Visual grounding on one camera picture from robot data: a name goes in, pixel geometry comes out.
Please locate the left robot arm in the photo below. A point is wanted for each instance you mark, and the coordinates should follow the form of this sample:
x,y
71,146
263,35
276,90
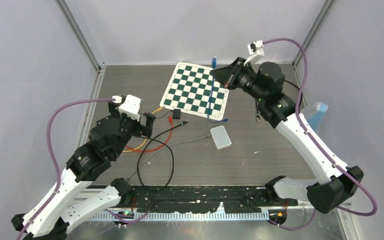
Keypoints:
x,y
55,216

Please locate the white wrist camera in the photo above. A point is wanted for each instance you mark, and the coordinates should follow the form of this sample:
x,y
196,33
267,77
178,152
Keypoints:
x,y
129,105
256,52

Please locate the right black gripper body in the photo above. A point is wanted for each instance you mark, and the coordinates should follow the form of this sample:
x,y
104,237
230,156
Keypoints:
x,y
242,78

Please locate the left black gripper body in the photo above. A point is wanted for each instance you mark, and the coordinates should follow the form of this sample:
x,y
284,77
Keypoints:
x,y
131,126

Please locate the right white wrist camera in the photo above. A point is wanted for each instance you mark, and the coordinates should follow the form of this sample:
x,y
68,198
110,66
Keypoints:
x,y
256,52

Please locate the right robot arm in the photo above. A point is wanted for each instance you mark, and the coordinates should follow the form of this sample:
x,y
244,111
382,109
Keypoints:
x,y
332,184

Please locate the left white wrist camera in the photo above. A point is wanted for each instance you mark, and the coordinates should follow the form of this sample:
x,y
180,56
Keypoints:
x,y
129,105

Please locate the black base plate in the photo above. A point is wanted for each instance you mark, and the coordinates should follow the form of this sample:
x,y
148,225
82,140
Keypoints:
x,y
203,199

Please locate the white router box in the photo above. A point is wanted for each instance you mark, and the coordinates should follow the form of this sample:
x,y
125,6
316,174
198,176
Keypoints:
x,y
220,137

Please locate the green white chessboard mat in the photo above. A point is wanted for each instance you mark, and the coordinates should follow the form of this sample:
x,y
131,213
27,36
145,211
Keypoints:
x,y
192,89

